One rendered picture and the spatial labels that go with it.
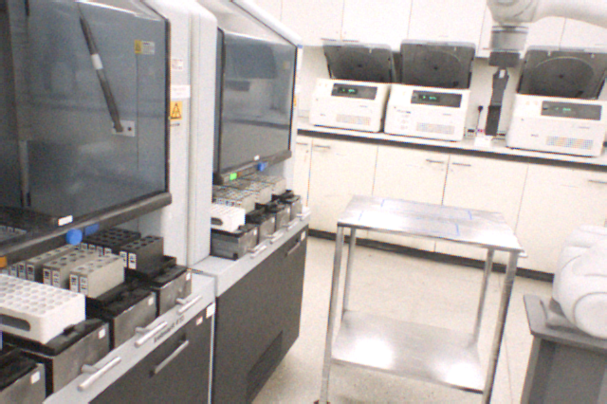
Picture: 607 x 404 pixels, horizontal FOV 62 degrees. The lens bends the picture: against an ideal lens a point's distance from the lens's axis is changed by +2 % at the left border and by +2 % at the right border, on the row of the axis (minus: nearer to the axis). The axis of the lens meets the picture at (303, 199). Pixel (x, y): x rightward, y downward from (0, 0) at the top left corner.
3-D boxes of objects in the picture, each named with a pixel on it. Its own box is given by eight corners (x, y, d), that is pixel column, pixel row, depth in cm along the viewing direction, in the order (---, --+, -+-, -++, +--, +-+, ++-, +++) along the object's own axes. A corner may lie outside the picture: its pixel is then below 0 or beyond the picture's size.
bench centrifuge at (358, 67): (306, 125, 384) (314, 38, 368) (331, 120, 441) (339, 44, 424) (377, 134, 366) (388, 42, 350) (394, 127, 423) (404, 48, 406)
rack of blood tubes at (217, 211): (149, 219, 163) (149, 201, 161) (167, 212, 172) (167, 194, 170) (230, 235, 154) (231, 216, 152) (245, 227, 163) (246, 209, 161)
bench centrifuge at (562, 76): (505, 149, 341) (527, 42, 323) (503, 139, 398) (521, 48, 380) (600, 159, 324) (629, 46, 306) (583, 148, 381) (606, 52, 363)
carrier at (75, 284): (108, 277, 115) (108, 252, 113) (116, 279, 114) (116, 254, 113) (69, 297, 104) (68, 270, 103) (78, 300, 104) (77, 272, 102)
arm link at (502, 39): (527, 30, 133) (523, 54, 135) (490, 29, 136) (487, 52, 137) (530, 27, 125) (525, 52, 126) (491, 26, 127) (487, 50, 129)
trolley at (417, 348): (308, 422, 194) (328, 219, 173) (330, 358, 237) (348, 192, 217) (491, 468, 180) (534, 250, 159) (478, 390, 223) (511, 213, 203)
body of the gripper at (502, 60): (522, 51, 127) (514, 89, 129) (520, 53, 134) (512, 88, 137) (490, 49, 129) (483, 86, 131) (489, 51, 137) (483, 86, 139)
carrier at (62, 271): (92, 273, 116) (92, 249, 115) (100, 275, 115) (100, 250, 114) (52, 293, 105) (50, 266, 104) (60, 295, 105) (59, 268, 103)
